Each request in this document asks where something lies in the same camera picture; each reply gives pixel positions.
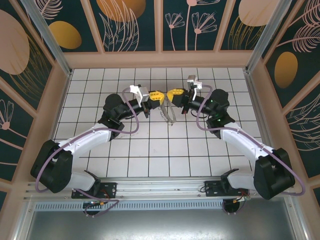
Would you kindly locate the large thin metal keyring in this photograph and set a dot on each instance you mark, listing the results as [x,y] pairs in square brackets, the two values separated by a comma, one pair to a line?
[172,117]

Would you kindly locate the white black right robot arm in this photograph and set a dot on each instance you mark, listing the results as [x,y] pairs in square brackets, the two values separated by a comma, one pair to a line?
[242,142]

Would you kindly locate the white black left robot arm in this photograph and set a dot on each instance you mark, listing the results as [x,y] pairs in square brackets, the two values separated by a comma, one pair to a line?
[87,140]

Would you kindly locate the grey metal shelf plate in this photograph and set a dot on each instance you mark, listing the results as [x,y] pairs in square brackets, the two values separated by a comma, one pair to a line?
[160,225]

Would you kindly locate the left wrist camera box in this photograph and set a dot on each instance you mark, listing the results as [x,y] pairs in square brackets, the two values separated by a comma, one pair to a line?
[142,93]

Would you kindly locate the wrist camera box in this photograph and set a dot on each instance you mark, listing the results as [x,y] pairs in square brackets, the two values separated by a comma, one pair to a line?
[192,80]
[142,93]

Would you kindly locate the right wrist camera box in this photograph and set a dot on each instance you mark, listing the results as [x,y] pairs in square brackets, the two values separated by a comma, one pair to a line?
[192,80]

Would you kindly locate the aluminium table edge rail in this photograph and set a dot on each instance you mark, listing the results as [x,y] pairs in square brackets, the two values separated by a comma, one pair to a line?
[253,100]

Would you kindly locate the aluminium frame post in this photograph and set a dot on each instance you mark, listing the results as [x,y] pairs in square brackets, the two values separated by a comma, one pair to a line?
[262,37]
[48,40]

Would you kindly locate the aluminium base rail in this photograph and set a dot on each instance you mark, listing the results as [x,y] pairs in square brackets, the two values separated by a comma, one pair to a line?
[160,187]

